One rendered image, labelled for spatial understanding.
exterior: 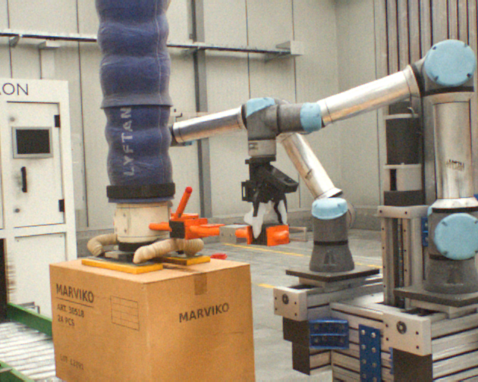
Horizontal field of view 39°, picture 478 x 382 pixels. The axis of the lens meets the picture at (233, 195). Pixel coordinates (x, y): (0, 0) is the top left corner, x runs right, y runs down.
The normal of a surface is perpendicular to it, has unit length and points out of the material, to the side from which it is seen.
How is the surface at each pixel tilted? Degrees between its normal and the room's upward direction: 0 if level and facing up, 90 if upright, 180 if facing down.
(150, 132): 69
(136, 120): 107
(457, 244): 97
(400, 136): 90
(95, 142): 90
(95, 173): 90
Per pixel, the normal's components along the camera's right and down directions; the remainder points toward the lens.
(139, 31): 0.25, -0.24
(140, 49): 0.28, 0.32
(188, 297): 0.66, 0.01
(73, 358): -0.75, 0.07
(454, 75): -0.20, -0.07
